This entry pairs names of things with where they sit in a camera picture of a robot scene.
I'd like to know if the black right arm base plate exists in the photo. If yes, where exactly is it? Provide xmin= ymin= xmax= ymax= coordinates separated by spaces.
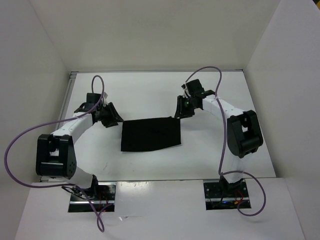
xmin=203 ymin=180 xmax=252 ymax=211

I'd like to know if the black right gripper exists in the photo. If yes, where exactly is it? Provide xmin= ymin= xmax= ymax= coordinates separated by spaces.
xmin=173 ymin=95 xmax=198 ymax=119

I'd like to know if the black skirt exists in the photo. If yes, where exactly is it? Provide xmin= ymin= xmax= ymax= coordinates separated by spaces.
xmin=120 ymin=116 xmax=181 ymax=153

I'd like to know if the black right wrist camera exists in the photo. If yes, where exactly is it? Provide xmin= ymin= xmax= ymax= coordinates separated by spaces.
xmin=185 ymin=79 xmax=215 ymax=98

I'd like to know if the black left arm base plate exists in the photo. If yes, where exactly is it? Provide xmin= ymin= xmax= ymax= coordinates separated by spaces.
xmin=67 ymin=182 xmax=117 ymax=213

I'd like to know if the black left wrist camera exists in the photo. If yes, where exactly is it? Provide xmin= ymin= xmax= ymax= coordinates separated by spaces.
xmin=74 ymin=92 xmax=103 ymax=113

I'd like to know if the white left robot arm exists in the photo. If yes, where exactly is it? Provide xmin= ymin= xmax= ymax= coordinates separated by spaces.
xmin=35 ymin=102 xmax=124 ymax=200

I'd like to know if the grey aluminium table edge rail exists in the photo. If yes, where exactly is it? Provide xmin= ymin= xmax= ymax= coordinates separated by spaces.
xmin=39 ymin=71 xmax=78 ymax=183

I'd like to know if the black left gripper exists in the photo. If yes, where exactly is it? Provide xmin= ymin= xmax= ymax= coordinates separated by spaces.
xmin=96 ymin=101 xmax=124 ymax=128

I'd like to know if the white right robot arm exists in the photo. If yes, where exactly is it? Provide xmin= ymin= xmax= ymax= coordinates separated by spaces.
xmin=174 ymin=95 xmax=264 ymax=197

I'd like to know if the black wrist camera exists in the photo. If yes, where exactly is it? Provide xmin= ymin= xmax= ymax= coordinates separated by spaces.
xmin=185 ymin=79 xmax=215 ymax=98
xmin=74 ymin=92 xmax=103 ymax=113

